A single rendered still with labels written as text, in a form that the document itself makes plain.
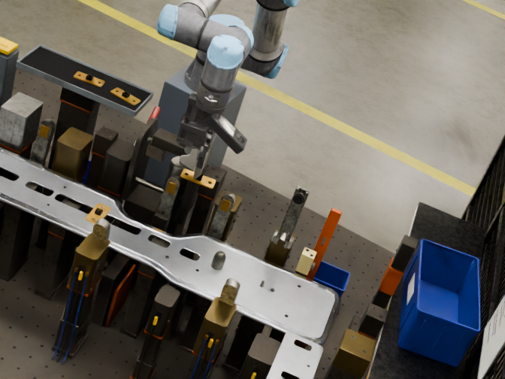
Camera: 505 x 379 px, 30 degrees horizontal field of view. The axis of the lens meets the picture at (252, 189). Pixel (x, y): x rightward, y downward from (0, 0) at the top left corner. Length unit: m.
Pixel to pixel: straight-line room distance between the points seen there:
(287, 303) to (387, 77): 3.80
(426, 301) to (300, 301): 0.35
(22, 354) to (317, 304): 0.76
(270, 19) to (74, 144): 0.63
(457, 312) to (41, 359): 1.10
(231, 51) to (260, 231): 1.16
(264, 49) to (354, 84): 3.08
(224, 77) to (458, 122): 3.93
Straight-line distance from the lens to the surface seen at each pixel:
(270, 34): 2.70
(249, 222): 3.14
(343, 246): 3.20
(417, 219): 2.87
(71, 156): 2.59
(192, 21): 2.18
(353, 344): 2.29
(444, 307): 2.58
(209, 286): 2.37
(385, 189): 4.95
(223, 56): 2.06
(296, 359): 2.28
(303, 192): 2.44
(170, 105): 2.96
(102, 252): 2.31
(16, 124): 2.63
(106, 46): 5.38
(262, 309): 2.37
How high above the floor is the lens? 2.53
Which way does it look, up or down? 34 degrees down
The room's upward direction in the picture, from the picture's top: 20 degrees clockwise
